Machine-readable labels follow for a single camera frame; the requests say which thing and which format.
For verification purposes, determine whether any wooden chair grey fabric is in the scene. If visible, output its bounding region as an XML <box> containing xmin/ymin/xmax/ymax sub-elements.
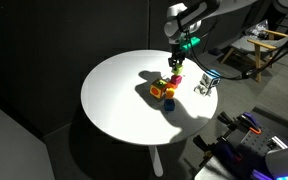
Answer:
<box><xmin>220</xmin><ymin>27</ymin><xmax>288</xmax><ymax>84</ymax></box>

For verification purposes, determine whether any yellow ball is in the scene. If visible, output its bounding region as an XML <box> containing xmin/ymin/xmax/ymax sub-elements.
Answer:
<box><xmin>165</xmin><ymin>88</ymin><xmax>176</xmax><ymax>100</ymax></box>

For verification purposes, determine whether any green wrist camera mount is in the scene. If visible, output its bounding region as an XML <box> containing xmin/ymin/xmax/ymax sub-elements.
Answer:
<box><xmin>179</xmin><ymin>35</ymin><xmax>201</xmax><ymax>52</ymax></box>

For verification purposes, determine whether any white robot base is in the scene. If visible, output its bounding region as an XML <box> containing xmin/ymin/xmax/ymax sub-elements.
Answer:
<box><xmin>264</xmin><ymin>139</ymin><xmax>288</xmax><ymax>180</ymax></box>

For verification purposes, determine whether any orange cube with holes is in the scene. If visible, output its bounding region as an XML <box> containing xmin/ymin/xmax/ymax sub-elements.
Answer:
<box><xmin>149</xmin><ymin>78</ymin><xmax>169</xmax><ymax>100</ymax></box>

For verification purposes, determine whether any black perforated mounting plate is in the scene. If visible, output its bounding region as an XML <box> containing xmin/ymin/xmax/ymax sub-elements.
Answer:
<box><xmin>234</xmin><ymin>127</ymin><xmax>287</xmax><ymax>160</ymax></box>

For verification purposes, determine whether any pink block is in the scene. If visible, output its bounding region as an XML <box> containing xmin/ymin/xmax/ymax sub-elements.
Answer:
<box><xmin>169</xmin><ymin>74</ymin><xmax>183</xmax><ymax>86</ymax></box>

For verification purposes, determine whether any white table base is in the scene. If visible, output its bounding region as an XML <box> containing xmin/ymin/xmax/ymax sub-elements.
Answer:
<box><xmin>148</xmin><ymin>145</ymin><xmax>165</xmax><ymax>178</ymax></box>

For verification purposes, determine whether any black cable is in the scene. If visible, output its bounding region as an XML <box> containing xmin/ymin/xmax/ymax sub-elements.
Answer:
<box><xmin>183</xmin><ymin>13</ymin><xmax>288</xmax><ymax>81</ymax></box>

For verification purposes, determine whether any blue block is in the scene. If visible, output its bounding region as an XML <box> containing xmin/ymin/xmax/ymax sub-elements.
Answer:
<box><xmin>163</xmin><ymin>98</ymin><xmax>177</xmax><ymax>112</ymax></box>

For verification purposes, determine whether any small orange block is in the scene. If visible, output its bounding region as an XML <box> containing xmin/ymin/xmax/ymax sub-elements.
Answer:
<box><xmin>165</xmin><ymin>81</ymin><xmax>179</xmax><ymax>91</ymax></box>

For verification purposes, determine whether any black clamp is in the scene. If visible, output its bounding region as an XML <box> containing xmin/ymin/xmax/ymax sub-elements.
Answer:
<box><xmin>216</xmin><ymin>111</ymin><xmax>246</xmax><ymax>135</ymax></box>
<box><xmin>192</xmin><ymin>134</ymin><xmax>220</xmax><ymax>168</ymax></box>

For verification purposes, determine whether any silver aluminium rail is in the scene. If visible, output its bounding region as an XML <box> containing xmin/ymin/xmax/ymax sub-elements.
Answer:
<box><xmin>267</xmin><ymin>134</ymin><xmax>288</xmax><ymax>151</ymax></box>

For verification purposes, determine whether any purple clamp orange handle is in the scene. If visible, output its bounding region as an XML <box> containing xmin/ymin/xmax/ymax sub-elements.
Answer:
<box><xmin>241</xmin><ymin>111</ymin><xmax>263</xmax><ymax>136</ymax></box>

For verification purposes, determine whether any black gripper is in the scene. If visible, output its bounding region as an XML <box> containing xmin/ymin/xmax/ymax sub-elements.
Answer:
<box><xmin>167</xmin><ymin>43</ymin><xmax>187</xmax><ymax>68</ymax></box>

